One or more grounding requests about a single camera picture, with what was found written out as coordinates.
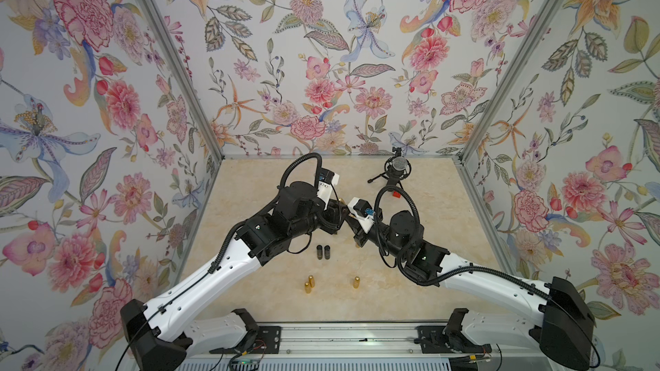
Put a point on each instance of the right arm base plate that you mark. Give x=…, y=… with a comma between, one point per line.
x=435, y=340

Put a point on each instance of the black microphone on tripod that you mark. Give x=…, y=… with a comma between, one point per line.
x=396, y=169

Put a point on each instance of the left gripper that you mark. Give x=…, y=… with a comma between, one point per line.
x=333, y=215

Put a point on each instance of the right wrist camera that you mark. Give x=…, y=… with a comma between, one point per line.
x=363, y=212

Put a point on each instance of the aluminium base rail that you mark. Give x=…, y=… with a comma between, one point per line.
x=332, y=346

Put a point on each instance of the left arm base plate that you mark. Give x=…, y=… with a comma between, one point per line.
x=265, y=340

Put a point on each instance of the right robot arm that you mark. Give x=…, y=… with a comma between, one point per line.
x=559, y=321

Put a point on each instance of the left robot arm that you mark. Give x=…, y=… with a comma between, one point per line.
x=164, y=331

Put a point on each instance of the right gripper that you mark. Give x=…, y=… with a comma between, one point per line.
x=361, y=234

